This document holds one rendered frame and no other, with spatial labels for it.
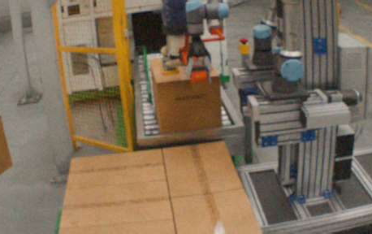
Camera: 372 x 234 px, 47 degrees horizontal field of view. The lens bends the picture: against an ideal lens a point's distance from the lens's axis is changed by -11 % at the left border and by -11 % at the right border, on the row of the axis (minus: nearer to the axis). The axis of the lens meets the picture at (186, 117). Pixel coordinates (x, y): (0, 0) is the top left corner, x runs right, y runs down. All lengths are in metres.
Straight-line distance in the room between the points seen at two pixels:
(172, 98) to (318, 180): 1.08
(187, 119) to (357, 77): 1.16
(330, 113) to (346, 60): 0.38
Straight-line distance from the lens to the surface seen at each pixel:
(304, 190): 2.99
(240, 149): 3.18
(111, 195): 2.61
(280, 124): 2.50
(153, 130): 3.29
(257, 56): 2.89
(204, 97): 3.04
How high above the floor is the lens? 1.90
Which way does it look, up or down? 23 degrees down
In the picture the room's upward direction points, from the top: 5 degrees counter-clockwise
